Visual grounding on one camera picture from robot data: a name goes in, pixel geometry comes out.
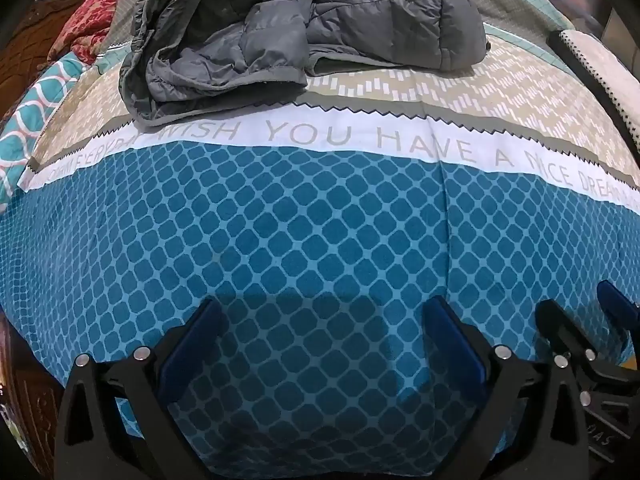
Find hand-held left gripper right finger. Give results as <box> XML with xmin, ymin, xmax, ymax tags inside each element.
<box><xmin>422</xmin><ymin>295</ymin><xmax>596</xmax><ymax>480</ymax></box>

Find teal beige patterned bed cover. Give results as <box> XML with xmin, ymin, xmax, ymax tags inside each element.
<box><xmin>0</xmin><ymin>0</ymin><xmax>640</xmax><ymax>466</ymax></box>

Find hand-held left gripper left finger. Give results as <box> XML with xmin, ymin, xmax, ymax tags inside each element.
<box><xmin>55</xmin><ymin>297</ymin><xmax>226</xmax><ymax>480</ymax></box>

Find grey down jacket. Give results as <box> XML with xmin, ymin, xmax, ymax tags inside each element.
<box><xmin>119</xmin><ymin>0</ymin><xmax>491</xmax><ymax>128</ymax></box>

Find teal white patterned pillow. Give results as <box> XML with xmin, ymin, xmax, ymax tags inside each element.
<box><xmin>0</xmin><ymin>52</ymin><xmax>93</xmax><ymax>211</ymax></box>

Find red floral quilt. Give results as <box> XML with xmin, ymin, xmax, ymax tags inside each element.
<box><xmin>47</xmin><ymin>0</ymin><xmax>171</xmax><ymax>66</ymax></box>

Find carved wooden headboard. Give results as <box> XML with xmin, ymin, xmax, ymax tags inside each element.
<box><xmin>0</xmin><ymin>0</ymin><xmax>101</xmax><ymax>126</ymax></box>

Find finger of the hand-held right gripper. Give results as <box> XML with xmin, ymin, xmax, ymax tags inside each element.
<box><xmin>596</xmin><ymin>280</ymin><xmax>640</xmax><ymax>361</ymax></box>
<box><xmin>536</xmin><ymin>300</ymin><xmax>601</xmax><ymax>376</ymax></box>

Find white dotted cushion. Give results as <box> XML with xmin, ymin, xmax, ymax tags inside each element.
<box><xmin>547</xmin><ymin>29</ymin><xmax>640</xmax><ymax>156</ymax></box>

